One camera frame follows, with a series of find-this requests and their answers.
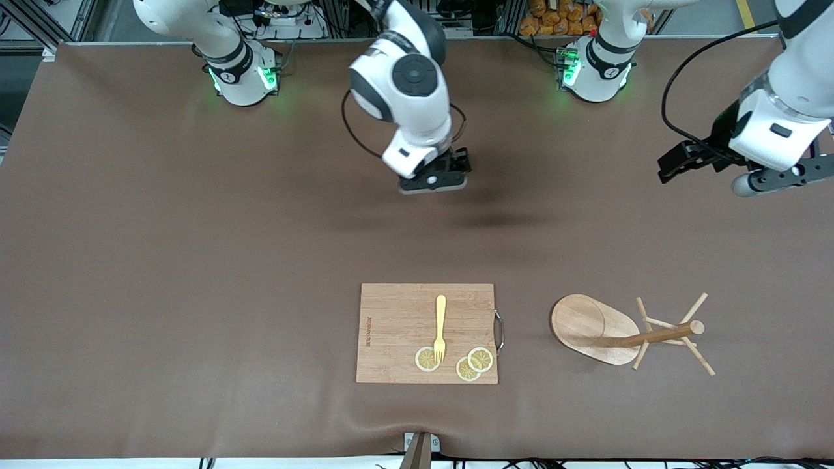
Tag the orange snack bag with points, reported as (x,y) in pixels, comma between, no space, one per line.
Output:
(554,19)

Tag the lemon slice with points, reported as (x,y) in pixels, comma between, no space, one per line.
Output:
(482,358)
(425,361)
(466,371)

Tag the wooden cup rack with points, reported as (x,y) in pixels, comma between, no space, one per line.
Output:
(586,326)

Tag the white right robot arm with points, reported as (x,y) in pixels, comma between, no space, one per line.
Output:
(404,78)

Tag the brown table cover mat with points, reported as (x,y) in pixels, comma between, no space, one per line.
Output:
(260,391)

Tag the wooden cutting board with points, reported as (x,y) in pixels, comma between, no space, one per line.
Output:
(391,339)

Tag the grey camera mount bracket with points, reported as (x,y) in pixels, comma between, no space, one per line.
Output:
(420,453)

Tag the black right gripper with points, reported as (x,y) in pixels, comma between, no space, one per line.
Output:
(458,159)

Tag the white power strip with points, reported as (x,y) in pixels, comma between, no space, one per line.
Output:
(287,16)

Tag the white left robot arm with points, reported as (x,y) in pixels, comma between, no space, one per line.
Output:
(795,85)

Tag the yellow plastic fork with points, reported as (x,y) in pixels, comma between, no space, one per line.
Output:
(441,312)

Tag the aluminium frame profile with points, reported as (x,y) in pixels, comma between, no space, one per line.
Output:
(58,36)

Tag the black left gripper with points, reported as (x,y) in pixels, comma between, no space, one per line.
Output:
(722,132)

